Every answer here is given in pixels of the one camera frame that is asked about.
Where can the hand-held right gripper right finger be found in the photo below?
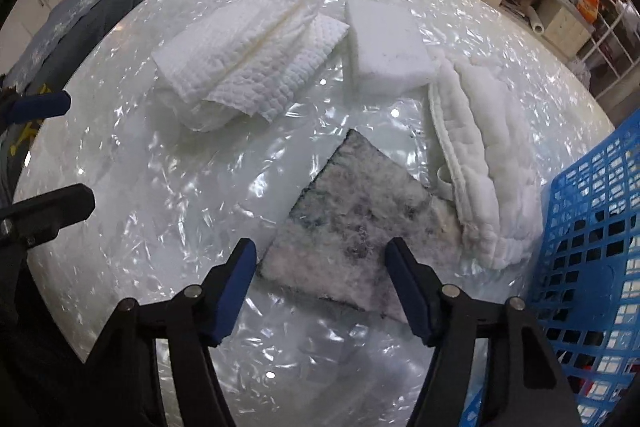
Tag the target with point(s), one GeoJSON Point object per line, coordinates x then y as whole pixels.
{"type": "Point", "coordinates": [411, 294]}

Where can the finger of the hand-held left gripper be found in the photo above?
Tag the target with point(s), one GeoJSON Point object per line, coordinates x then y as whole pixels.
{"type": "Point", "coordinates": [47, 104]}
{"type": "Point", "coordinates": [55, 206]}

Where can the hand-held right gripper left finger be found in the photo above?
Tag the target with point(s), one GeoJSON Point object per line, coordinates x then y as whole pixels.
{"type": "Point", "coordinates": [234, 294]}

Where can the grey felt pad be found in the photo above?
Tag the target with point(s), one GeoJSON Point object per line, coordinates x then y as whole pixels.
{"type": "Point", "coordinates": [345, 237]}

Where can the blue plastic basket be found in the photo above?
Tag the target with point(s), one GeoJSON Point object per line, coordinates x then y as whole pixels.
{"type": "Point", "coordinates": [585, 267]}

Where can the chair with blue-grey cover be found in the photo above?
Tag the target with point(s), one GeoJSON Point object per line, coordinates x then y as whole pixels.
{"type": "Point", "coordinates": [75, 24]}

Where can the white quilted cloth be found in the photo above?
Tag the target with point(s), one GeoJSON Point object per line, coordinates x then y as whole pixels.
{"type": "Point", "coordinates": [480, 147]}

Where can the white textured folded towel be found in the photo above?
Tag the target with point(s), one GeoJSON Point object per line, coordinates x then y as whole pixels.
{"type": "Point", "coordinates": [235, 62]}

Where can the white folded square cloth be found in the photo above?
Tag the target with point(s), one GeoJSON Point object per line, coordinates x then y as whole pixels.
{"type": "Point", "coordinates": [387, 47]}

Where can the white paper roll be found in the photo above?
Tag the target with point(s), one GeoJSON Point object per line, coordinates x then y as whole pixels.
{"type": "Point", "coordinates": [533, 18]}

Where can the white open shelf unit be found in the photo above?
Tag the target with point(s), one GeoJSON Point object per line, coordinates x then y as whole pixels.
{"type": "Point", "coordinates": [590, 27]}

